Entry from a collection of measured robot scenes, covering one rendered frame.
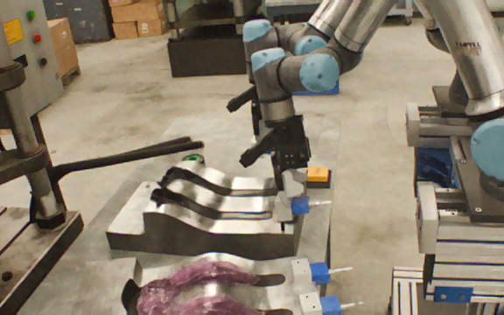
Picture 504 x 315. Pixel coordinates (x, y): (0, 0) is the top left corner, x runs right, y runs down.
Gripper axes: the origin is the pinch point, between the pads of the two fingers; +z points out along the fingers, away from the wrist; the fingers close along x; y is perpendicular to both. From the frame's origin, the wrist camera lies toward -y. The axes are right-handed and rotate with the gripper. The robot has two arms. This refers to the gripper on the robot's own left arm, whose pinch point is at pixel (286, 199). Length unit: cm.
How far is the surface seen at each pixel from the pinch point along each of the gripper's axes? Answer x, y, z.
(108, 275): -28.1, -34.7, 1.9
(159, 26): 603, -297, -48
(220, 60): 388, -138, 4
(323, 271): -16.2, 9.0, 10.6
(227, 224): -3.3, -14.9, 3.9
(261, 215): 1.1, -7.5, 4.4
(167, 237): -6.4, -30.5, 4.9
